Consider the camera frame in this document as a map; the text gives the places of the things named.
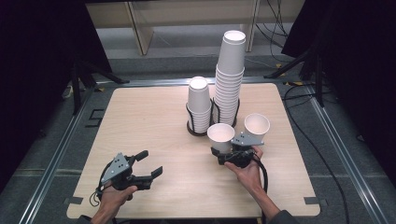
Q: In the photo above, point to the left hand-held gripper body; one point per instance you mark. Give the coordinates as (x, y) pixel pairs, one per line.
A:
(116, 169)

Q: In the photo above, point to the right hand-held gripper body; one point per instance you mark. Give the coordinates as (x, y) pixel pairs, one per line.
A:
(241, 155)

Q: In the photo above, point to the white paper cup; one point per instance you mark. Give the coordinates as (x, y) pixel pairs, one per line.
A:
(257, 127)
(221, 137)

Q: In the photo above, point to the short stack of paper cups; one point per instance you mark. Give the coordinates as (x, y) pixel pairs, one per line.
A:
(199, 102)

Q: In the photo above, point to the tall stack of paper cups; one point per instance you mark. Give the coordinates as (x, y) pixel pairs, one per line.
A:
(230, 84)

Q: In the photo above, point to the person's right hand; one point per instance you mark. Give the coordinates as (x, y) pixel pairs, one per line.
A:
(249, 175)

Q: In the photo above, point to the person's left hand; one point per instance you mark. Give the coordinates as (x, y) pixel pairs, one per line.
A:
(112, 197)

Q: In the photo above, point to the black metal stand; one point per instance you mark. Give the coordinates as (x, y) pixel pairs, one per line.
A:
(317, 77)
(77, 84)

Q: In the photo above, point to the black curtain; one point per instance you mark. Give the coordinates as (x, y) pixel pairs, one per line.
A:
(358, 62)
(37, 77)

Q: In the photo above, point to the light wooden shelf unit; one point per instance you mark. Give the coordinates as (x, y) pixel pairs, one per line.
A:
(140, 28)

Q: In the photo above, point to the aluminium floor rail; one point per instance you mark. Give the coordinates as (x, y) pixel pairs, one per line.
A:
(155, 82)
(53, 161)
(348, 161)

